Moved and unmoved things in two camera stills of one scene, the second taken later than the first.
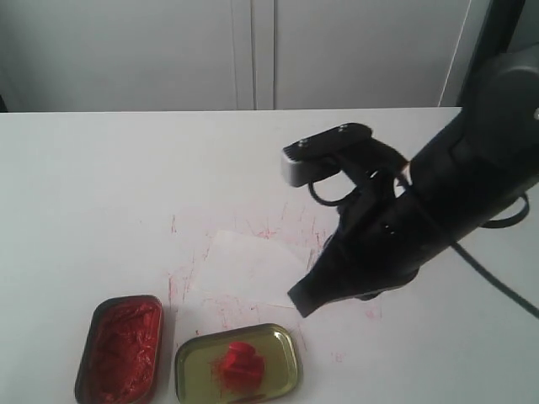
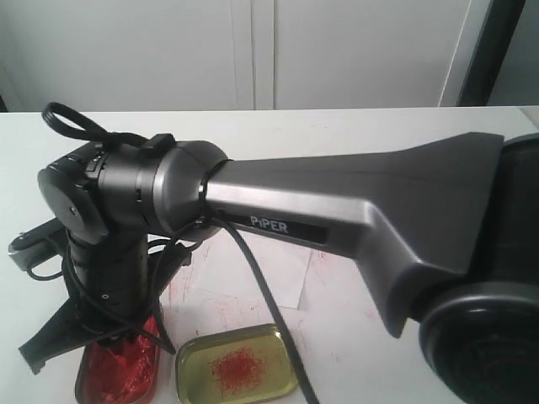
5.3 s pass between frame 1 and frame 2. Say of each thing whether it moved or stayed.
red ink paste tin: stayed
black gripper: moved
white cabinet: stayed
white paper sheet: stayed
